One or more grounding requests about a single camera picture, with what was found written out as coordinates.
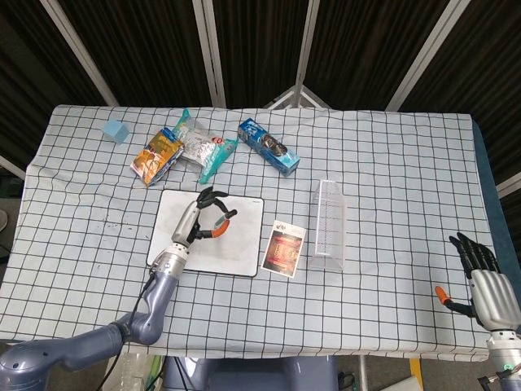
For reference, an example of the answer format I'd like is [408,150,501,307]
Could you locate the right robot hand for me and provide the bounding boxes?
[434,231,521,330]

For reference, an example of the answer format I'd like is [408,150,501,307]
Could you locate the yellow upright board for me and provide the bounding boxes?
[409,358,422,391]

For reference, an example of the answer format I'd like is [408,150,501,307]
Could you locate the light blue cube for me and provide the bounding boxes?
[101,120,130,144]

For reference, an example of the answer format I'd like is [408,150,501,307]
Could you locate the dark folding screen white frames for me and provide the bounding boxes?
[0,0,521,196]

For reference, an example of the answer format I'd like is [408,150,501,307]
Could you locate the white triangular screen foot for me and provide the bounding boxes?
[263,83,330,110]

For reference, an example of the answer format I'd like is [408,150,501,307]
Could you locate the teal and silver snack bag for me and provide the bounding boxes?
[171,108,240,184]

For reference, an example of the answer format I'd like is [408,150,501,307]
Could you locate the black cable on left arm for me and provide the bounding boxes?
[97,275,158,391]

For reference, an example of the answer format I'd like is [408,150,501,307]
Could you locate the green whiteboard marker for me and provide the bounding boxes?
[211,209,239,229]

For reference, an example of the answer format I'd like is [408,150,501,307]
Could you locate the blue Oreo cookie box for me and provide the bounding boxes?
[237,117,301,177]

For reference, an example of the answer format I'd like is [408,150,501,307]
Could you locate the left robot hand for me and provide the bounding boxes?
[169,186,239,248]

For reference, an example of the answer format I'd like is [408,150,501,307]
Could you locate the white dry-erase board black rim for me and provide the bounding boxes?
[146,188,265,279]

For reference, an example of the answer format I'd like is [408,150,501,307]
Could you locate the photo postcard with red shrine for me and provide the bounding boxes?
[260,219,307,278]

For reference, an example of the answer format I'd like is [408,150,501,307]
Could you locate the clear plastic container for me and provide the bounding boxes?
[307,178,348,272]

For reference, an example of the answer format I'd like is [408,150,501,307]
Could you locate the light blue checkered tablecloth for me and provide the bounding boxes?
[0,103,501,362]

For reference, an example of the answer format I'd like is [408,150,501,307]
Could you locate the orange and blue snack box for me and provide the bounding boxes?
[129,126,185,188]

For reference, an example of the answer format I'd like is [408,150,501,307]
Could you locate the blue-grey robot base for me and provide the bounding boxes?
[162,354,339,391]

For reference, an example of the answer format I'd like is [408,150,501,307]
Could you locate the clear plastic bag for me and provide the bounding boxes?
[117,353,164,391]

